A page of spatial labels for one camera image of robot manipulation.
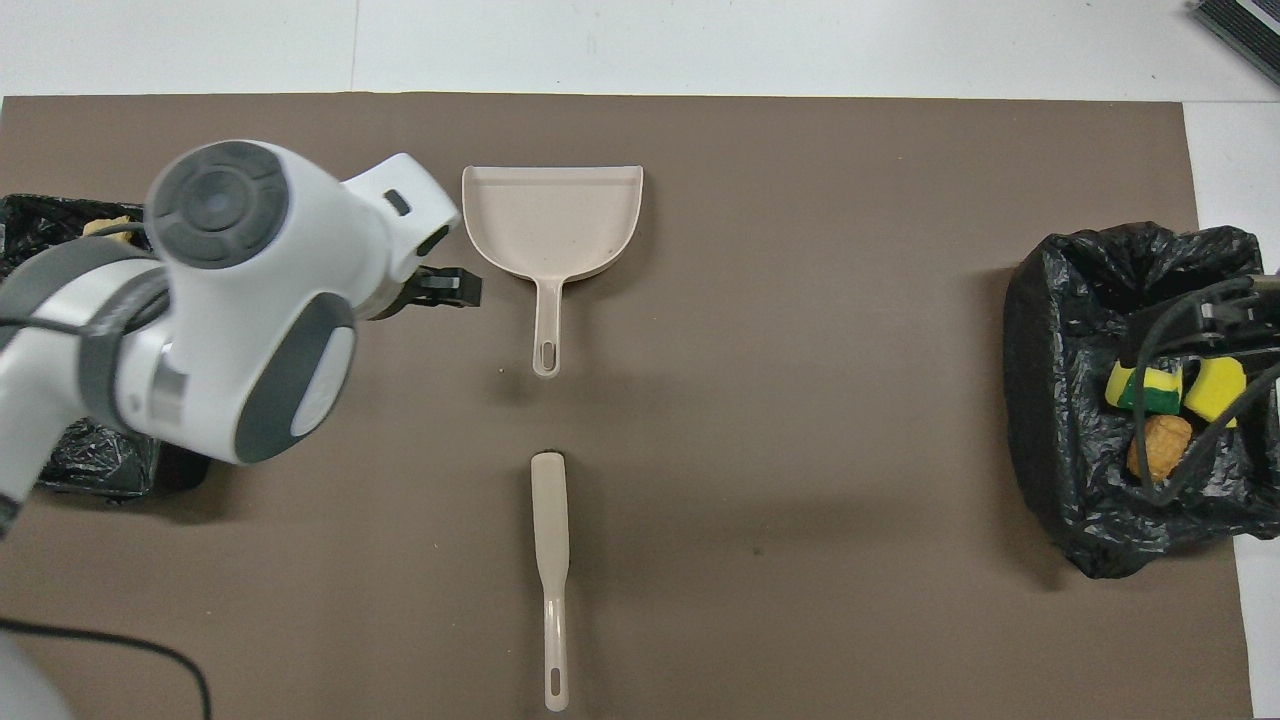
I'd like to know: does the dark ribbed box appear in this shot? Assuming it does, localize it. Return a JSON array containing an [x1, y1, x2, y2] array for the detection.
[[1193, 0, 1280, 86]]

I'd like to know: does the brown table mat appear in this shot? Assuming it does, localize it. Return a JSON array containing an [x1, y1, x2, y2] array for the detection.
[[0, 93, 1256, 720]]

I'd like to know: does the yellow sponge piece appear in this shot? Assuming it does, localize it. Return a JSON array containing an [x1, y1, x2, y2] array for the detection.
[[1183, 355, 1249, 429], [1105, 360, 1186, 414]]

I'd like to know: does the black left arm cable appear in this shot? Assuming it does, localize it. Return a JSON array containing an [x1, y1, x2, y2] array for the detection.
[[0, 225, 214, 720]]

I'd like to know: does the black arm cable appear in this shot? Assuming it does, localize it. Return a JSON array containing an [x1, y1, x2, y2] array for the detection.
[[0, 225, 214, 720], [1133, 282, 1280, 508]]

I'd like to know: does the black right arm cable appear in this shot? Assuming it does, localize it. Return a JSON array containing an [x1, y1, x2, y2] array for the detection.
[[1133, 282, 1280, 508]]

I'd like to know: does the black trash bag bin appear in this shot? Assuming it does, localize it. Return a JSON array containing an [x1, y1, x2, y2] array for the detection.
[[0, 193, 213, 501], [1003, 221, 1280, 581]]

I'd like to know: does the brown bread roll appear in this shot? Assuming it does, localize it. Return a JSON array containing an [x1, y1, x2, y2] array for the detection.
[[1127, 415, 1194, 482]]

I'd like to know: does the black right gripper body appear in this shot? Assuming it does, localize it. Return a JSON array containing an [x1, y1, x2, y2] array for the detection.
[[1196, 272, 1280, 353]]

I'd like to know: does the beige plastic dustpan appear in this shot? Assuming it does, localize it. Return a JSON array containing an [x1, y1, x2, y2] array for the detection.
[[461, 165, 646, 380]]

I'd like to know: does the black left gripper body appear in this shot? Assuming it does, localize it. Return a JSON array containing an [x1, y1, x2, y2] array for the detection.
[[366, 276, 423, 323]]

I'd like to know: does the beige hand brush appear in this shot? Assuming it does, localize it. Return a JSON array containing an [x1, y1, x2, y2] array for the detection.
[[529, 451, 572, 714]]

